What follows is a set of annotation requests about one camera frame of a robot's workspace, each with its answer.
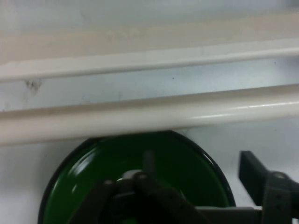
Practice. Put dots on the dark green bowl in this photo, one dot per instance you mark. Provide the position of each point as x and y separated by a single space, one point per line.
182 168

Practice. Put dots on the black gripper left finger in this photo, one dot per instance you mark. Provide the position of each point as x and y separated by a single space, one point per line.
149 200

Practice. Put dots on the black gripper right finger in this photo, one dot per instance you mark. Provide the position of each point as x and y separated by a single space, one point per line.
278 193

